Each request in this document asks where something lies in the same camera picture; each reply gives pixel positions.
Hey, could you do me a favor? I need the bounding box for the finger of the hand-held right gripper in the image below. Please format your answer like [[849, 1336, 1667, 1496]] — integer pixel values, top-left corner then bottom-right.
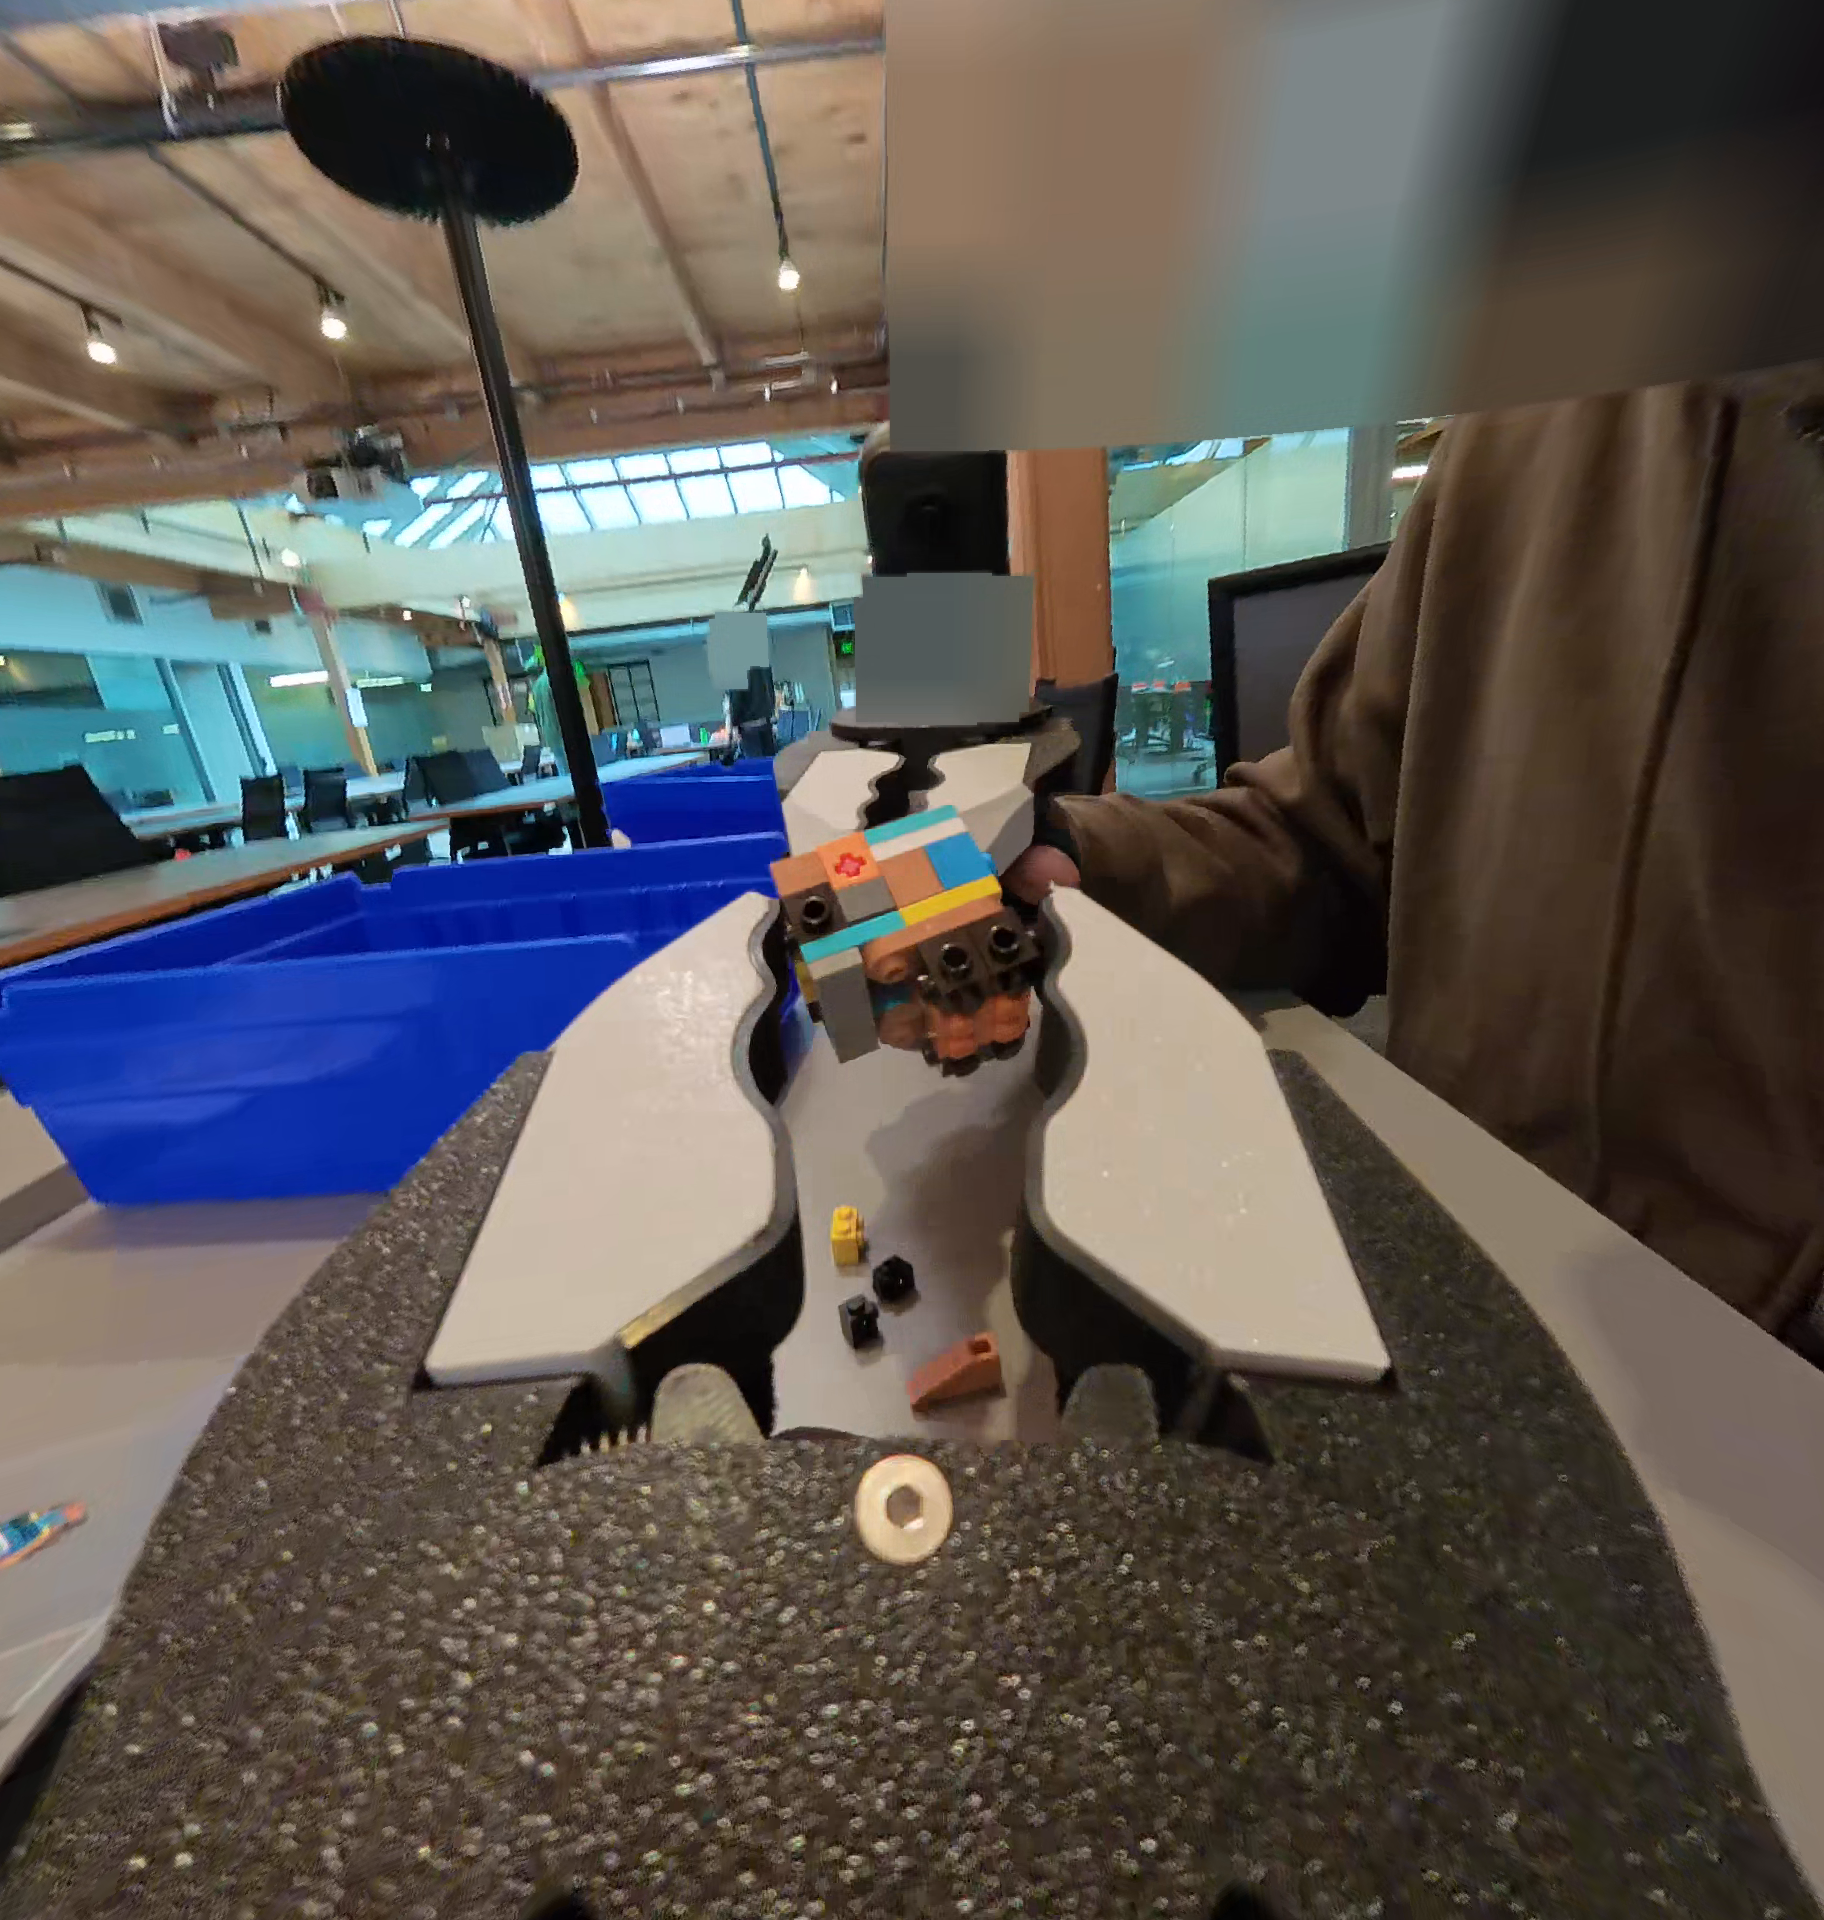
[[935, 745, 1043, 873], [779, 745, 917, 864]]

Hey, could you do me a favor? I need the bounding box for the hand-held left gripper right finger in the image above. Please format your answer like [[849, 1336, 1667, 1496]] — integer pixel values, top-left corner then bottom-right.
[[1020, 884, 1392, 1383]]

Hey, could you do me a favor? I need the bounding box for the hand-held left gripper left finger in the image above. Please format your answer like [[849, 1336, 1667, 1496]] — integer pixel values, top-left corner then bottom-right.
[[424, 898, 803, 1389]]

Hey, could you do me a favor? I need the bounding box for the multicoloured toy brick model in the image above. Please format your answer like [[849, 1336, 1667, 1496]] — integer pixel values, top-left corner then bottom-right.
[[769, 801, 1045, 1081]]

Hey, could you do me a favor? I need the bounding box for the person's right forearm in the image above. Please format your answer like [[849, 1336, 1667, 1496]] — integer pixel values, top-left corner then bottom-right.
[[1055, 585, 1438, 1023]]

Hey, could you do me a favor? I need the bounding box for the grey desk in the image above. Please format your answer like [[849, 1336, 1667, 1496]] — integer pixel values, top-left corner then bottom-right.
[[0, 997, 1824, 1920]]

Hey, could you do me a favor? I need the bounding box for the person's right hand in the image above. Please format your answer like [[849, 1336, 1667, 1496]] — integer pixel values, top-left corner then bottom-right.
[[999, 806, 1088, 909]]

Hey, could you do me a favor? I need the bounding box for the blue plastic bin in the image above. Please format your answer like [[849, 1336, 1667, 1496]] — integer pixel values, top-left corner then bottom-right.
[[0, 831, 793, 1208], [598, 753, 788, 849]]

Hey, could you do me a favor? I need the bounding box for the black monitor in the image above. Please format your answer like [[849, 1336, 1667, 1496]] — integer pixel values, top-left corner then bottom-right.
[[1205, 542, 1398, 788]]

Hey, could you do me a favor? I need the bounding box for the orange slope toy brick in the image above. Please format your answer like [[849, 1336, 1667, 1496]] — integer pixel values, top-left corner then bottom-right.
[[906, 1333, 1007, 1413]]

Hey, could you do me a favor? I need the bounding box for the dark wooden office table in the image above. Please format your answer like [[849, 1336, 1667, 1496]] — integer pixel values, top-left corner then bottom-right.
[[0, 816, 448, 978]]

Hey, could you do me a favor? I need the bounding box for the person's brown jacket torso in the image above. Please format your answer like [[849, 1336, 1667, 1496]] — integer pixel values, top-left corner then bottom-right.
[[1375, 352, 1824, 1409]]

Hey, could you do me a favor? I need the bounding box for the row of black office chairs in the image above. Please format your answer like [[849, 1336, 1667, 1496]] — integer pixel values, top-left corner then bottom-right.
[[0, 750, 583, 871]]

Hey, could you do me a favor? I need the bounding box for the open instruction booklet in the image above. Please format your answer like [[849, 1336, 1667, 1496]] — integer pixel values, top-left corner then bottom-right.
[[0, 1491, 115, 1832]]

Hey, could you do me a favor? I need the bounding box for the black pole stand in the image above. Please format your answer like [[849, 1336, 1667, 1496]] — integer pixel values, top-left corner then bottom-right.
[[279, 37, 612, 849]]

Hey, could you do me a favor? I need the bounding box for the wooden post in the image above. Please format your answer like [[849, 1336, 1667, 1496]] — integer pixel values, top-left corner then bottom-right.
[[1004, 448, 1119, 698]]

